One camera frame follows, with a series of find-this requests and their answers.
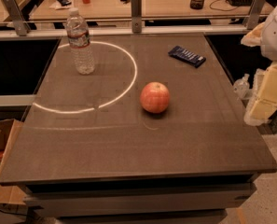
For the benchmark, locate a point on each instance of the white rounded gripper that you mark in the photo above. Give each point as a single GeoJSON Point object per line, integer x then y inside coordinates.
{"type": "Point", "coordinates": [276, 36]}

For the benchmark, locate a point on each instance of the red yellow apple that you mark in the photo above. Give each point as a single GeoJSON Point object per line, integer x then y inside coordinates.
{"type": "Point", "coordinates": [154, 97]}

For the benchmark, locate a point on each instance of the small clear bottle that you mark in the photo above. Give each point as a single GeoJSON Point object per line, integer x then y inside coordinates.
{"type": "Point", "coordinates": [241, 86]}

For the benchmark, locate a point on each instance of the dark blue snack bar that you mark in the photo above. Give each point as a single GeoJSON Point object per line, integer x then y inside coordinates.
{"type": "Point", "coordinates": [187, 56]}

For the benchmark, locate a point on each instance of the black mesh pen cup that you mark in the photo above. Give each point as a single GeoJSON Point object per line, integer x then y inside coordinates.
{"type": "Point", "coordinates": [197, 4]}

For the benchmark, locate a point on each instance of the clear plastic water bottle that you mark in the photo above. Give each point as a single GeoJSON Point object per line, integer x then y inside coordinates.
{"type": "Point", "coordinates": [79, 40]}

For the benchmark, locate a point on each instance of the brown cardboard box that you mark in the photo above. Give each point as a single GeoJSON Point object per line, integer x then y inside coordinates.
{"type": "Point", "coordinates": [9, 130]}

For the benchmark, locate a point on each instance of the grey metal right bracket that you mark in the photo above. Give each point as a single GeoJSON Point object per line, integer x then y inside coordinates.
{"type": "Point", "coordinates": [251, 20]}

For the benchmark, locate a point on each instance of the grey metal bracket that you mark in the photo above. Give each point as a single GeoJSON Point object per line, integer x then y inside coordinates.
{"type": "Point", "coordinates": [136, 7]}
{"type": "Point", "coordinates": [251, 20]}
{"type": "Point", "coordinates": [21, 26]}

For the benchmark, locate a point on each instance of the grey metal middle bracket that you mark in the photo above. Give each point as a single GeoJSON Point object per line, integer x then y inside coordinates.
{"type": "Point", "coordinates": [136, 7]}

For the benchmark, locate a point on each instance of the grey metal left bracket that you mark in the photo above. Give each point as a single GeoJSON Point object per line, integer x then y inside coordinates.
{"type": "Point", "coordinates": [21, 26]}

